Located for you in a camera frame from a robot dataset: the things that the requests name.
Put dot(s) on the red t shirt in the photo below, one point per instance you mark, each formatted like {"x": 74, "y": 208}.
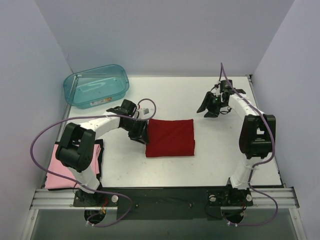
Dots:
{"x": 170, "y": 138}

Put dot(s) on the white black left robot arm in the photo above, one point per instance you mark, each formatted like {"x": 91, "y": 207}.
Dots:
{"x": 76, "y": 147}

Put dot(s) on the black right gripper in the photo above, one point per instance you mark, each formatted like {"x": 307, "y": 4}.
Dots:
{"x": 213, "y": 105}

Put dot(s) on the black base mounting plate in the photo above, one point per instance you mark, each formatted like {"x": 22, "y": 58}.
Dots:
{"x": 162, "y": 205}

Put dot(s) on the teal transparent plastic bin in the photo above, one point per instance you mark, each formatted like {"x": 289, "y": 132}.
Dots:
{"x": 96, "y": 86}

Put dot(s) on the aluminium frame rail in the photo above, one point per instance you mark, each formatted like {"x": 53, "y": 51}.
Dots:
{"x": 283, "y": 198}

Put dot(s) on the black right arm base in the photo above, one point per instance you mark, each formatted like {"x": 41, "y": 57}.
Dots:
{"x": 228, "y": 196}

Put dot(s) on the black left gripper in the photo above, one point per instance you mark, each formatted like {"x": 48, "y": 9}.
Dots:
{"x": 141, "y": 131}

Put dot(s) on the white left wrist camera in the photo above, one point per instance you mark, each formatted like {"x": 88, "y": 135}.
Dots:
{"x": 144, "y": 113}

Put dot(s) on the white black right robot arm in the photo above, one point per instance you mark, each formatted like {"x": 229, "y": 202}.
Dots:
{"x": 257, "y": 135}

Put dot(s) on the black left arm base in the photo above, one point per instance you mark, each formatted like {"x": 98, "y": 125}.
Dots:
{"x": 84, "y": 199}

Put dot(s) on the pink folded t shirt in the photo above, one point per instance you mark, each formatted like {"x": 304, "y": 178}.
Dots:
{"x": 62, "y": 167}

